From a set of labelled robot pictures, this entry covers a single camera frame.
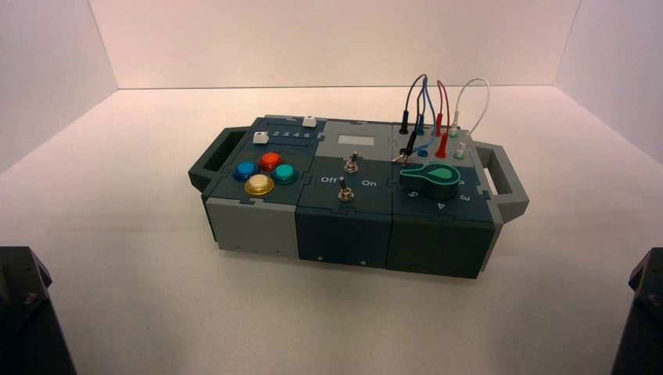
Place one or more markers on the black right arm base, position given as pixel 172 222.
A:
pixel 642 321

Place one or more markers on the yellow round push button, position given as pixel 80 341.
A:
pixel 259 183

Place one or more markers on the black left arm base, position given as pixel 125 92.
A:
pixel 26 321

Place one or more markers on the metal toggle switch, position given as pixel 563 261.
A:
pixel 352 164
pixel 345 193

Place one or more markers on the teal round push button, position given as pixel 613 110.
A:
pixel 284 173

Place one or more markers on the grey rectangular display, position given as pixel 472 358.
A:
pixel 356 141

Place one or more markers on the red round push button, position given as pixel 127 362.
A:
pixel 270 161

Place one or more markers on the white square slider cap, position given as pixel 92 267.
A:
pixel 309 122
pixel 260 137

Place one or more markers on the dark knob with green pointer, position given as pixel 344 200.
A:
pixel 431 183

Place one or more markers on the teal and grey control box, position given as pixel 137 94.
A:
pixel 342 233

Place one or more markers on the blue round push button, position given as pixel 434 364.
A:
pixel 246 170

